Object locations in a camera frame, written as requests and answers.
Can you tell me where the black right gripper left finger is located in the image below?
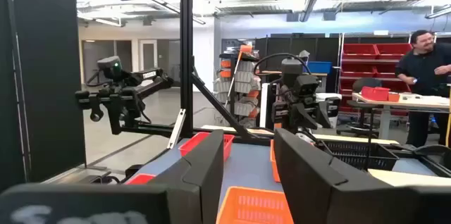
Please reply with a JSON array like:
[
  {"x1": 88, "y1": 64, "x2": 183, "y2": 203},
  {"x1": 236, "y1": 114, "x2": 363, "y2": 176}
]
[{"x1": 0, "y1": 129, "x2": 225, "y2": 224}]

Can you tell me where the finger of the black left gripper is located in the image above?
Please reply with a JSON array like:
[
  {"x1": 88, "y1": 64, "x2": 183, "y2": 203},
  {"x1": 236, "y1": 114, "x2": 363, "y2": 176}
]
[
  {"x1": 289, "y1": 104, "x2": 307, "y2": 132},
  {"x1": 304, "y1": 104, "x2": 320, "y2": 131}
]

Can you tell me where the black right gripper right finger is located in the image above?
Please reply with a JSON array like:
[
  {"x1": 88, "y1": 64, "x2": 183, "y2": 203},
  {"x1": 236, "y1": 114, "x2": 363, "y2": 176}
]
[{"x1": 274, "y1": 127, "x2": 451, "y2": 224}]

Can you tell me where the orange plastic mesh basket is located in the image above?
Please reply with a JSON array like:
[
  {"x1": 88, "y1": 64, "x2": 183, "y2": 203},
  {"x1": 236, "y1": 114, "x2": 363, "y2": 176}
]
[
  {"x1": 269, "y1": 138, "x2": 283, "y2": 184},
  {"x1": 216, "y1": 185, "x2": 295, "y2": 224}
]

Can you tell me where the black plastic mesh basket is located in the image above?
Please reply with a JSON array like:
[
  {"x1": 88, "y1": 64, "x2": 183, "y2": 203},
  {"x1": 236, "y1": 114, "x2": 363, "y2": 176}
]
[{"x1": 316, "y1": 138, "x2": 400, "y2": 172}]

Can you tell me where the white equipment box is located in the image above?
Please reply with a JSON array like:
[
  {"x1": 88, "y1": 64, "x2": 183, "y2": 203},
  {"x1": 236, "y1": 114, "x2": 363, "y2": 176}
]
[{"x1": 315, "y1": 92, "x2": 342, "y2": 129}]

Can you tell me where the wooden table side plank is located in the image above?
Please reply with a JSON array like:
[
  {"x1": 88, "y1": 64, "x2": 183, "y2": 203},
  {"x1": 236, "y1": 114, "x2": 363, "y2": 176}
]
[{"x1": 200, "y1": 124, "x2": 400, "y2": 147}]

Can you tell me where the storage rack with grey bins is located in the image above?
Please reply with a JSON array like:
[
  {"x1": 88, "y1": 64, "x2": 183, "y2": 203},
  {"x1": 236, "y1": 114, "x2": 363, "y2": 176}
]
[{"x1": 213, "y1": 44, "x2": 262, "y2": 129}]

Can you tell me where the blue plastic bin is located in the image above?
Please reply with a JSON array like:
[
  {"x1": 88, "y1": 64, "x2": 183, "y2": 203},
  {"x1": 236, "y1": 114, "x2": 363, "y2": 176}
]
[{"x1": 307, "y1": 61, "x2": 333, "y2": 75}]

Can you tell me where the black office chair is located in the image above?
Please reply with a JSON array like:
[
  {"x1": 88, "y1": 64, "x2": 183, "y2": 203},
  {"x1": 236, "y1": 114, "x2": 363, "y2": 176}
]
[{"x1": 336, "y1": 77, "x2": 385, "y2": 139}]

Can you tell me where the red plastic box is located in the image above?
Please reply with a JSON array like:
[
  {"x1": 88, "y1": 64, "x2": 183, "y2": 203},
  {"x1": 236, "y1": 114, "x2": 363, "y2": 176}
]
[{"x1": 361, "y1": 86, "x2": 391, "y2": 102}]

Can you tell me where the row of black partitions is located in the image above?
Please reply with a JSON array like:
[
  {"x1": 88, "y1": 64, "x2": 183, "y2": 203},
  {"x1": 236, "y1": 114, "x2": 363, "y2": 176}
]
[{"x1": 255, "y1": 32, "x2": 341, "y2": 93}]

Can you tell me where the shelving with red bins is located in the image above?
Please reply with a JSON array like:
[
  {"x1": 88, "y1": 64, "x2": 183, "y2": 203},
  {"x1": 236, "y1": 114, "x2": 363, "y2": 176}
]
[{"x1": 338, "y1": 33, "x2": 414, "y2": 114}]

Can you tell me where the light wooden desk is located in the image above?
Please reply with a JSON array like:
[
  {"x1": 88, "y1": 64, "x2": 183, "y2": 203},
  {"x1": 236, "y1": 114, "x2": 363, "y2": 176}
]
[{"x1": 352, "y1": 92, "x2": 451, "y2": 140}]

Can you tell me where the person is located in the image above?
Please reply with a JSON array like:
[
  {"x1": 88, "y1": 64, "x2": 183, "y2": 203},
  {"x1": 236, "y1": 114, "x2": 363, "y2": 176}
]
[{"x1": 394, "y1": 29, "x2": 451, "y2": 148}]

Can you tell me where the tall black partition panel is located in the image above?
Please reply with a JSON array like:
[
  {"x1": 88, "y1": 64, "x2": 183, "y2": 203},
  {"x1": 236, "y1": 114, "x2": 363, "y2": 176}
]
[{"x1": 0, "y1": 0, "x2": 87, "y2": 192}]

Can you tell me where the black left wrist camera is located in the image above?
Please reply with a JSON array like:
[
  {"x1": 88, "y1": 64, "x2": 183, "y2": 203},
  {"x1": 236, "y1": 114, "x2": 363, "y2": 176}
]
[{"x1": 293, "y1": 73, "x2": 320, "y2": 98}]

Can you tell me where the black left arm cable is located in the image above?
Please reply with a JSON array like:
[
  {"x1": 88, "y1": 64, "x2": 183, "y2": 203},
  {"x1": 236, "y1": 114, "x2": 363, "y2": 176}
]
[{"x1": 253, "y1": 52, "x2": 313, "y2": 77}]

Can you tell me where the silver metal bracket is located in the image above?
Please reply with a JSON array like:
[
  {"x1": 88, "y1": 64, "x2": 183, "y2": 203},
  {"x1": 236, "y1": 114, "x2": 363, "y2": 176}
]
[{"x1": 166, "y1": 108, "x2": 187, "y2": 149}]

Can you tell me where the black aluminium rig frame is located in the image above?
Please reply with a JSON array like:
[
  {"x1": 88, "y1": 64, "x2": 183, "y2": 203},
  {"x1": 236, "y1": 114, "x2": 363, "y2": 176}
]
[{"x1": 118, "y1": 0, "x2": 451, "y2": 179}]

